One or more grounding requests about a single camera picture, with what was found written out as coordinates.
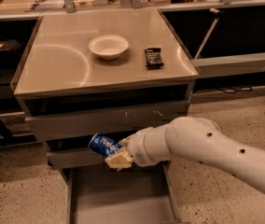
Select grey open bottom drawer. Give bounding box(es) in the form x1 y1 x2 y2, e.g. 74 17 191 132
67 162 182 224

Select grey middle drawer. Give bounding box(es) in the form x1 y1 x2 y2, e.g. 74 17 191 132
47 136 180 170

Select black cable on floor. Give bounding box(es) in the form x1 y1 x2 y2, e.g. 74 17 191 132
217 85 254 94

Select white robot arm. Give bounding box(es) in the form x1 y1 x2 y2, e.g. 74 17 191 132
105 117 265 194

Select grey top drawer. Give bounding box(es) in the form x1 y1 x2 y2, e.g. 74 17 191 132
26 100 190 141

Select grey low shelf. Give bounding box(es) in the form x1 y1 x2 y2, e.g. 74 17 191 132
192 52 265 78

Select black bag on shelf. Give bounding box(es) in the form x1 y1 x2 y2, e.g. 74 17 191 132
0 40 21 68

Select white paper bowl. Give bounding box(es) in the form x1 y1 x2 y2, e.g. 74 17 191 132
89 35 129 60

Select blue pepsi can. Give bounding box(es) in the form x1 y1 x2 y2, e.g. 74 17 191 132
89 133 121 158

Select grey drawer cabinet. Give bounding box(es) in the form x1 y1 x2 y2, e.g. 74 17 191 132
10 7 200 224

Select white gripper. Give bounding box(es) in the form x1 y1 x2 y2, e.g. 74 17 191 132
105 126 171 171

